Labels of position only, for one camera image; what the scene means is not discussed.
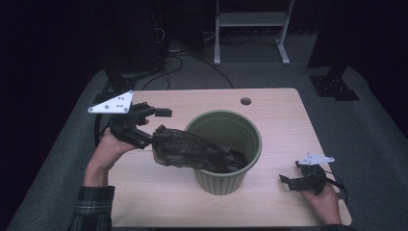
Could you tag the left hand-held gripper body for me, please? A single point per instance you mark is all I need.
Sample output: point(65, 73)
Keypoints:
point(125, 123)

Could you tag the white metal stand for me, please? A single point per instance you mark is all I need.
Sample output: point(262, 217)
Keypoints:
point(250, 19)

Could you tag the black plastic garbage bag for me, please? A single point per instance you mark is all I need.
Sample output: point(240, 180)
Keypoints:
point(192, 150)

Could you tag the person's left hand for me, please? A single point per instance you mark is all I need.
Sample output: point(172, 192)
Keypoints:
point(109, 147)

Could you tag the green plastic trash bin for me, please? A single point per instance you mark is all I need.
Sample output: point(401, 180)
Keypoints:
point(227, 183)

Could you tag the black stand base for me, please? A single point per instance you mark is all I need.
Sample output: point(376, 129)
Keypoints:
point(333, 86)
point(115, 85)

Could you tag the person's right hand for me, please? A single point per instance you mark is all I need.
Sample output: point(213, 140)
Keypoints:
point(324, 205)

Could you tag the dark equipment cabinet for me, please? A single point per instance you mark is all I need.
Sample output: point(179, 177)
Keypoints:
point(138, 38)

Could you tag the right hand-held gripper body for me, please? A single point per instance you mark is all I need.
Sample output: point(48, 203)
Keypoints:
point(309, 179)

